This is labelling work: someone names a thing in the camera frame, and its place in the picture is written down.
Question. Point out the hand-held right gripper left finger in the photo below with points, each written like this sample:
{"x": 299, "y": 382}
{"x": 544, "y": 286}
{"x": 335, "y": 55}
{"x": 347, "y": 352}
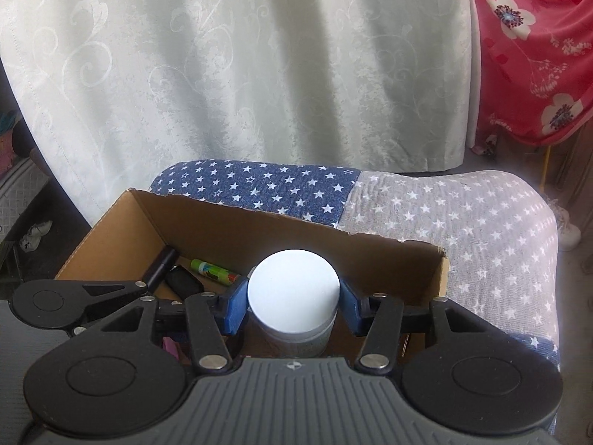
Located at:
{"x": 234, "y": 309}

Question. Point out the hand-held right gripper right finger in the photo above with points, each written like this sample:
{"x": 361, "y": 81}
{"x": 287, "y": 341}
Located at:
{"x": 350, "y": 309}

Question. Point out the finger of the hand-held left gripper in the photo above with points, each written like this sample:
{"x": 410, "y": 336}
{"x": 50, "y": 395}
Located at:
{"x": 111, "y": 302}

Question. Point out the black key fob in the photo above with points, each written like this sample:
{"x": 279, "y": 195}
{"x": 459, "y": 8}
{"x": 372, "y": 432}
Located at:
{"x": 183, "y": 282}

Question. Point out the white plastic bottle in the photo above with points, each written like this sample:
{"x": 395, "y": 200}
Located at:
{"x": 292, "y": 293}

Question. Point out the pink plastic bowl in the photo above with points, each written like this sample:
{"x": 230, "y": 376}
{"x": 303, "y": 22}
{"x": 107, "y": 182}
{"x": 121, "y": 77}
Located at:
{"x": 169, "y": 348}

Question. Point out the brown cardboard box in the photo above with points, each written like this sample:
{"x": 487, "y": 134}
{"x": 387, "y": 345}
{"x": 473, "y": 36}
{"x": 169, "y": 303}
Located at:
{"x": 278, "y": 236}

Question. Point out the green printed tube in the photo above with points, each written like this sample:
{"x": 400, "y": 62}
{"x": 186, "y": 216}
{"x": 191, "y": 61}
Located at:
{"x": 214, "y": 270}

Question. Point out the black cylindrical tube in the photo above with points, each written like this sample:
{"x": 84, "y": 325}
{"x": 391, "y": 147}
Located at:
{"x": 161, "y": 265}

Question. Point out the white crumpled paper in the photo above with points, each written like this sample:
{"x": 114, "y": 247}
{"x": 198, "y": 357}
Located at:
{"x": 36, "y": 232}

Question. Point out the grey ribbed mat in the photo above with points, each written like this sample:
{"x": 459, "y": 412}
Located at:
{"x": 21, "y": 190}

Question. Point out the star patterned blanket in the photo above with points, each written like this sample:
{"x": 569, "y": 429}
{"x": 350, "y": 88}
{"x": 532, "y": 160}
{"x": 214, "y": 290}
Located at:
{"x": 463, "y": 241}

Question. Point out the colourful cloth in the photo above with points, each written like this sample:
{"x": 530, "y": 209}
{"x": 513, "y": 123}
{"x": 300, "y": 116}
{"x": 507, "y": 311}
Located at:
{"x": 7, "y": 141}

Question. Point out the white shoe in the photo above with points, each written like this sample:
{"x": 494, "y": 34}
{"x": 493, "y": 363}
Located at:
{"x": 567, "y": 231}

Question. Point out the white patterned curtain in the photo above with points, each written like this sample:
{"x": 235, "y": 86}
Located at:
{"x": 231, "y": 65}

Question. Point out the yellow pole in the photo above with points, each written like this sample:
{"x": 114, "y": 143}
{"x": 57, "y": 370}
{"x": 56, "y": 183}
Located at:
{"x": 547, "y": 164}

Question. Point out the pink floral cloth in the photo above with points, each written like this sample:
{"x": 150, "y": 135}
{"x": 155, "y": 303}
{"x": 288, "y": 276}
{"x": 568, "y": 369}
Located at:
{"x": 532, "y": 55}

